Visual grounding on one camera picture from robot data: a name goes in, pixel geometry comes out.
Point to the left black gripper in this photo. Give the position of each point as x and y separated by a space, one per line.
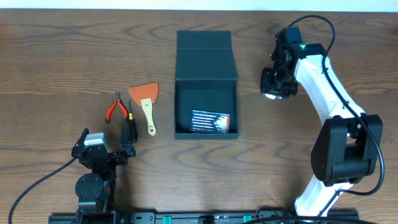
101 156

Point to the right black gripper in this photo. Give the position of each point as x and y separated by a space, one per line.
267 86

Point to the small claw hammer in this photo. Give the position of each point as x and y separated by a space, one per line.
273 97

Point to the orange scraper wooden handle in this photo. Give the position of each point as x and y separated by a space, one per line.
145 96

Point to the blue screwdriver set package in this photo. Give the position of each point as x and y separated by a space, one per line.
210 122

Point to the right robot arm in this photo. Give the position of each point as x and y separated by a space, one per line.
347 147

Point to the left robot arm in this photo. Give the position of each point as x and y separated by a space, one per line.
96 190

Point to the black yellow screwdriver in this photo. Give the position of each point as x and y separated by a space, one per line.
132 124

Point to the black open gift box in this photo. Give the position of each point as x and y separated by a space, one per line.
205 80

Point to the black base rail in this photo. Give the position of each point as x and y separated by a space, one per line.
167 218

